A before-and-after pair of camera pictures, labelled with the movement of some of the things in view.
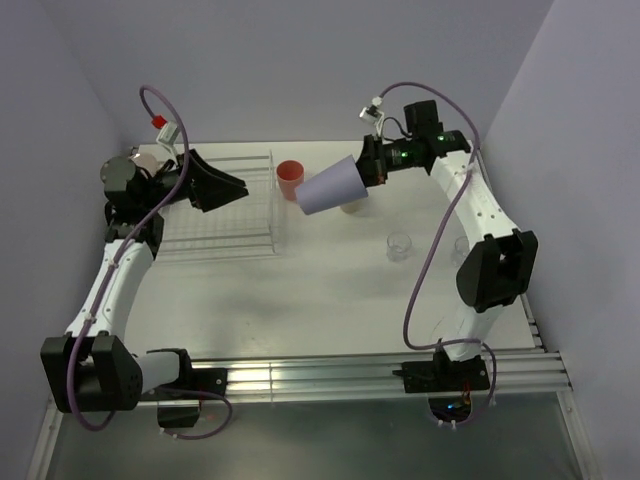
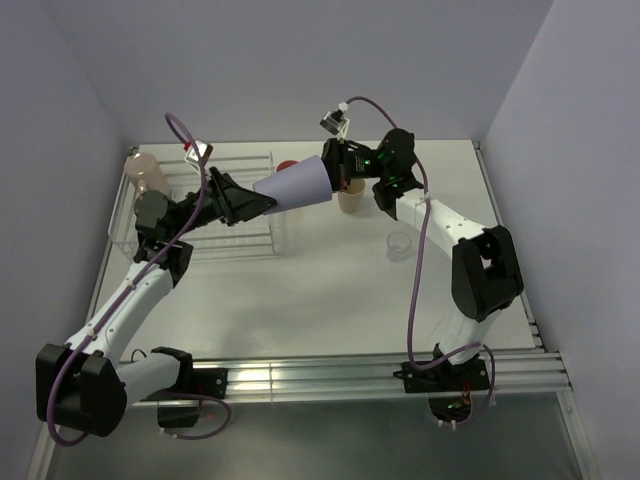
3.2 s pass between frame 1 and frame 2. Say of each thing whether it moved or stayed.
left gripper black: moved
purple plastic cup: moved
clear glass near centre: stayed
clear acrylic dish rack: stayed
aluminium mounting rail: stayed
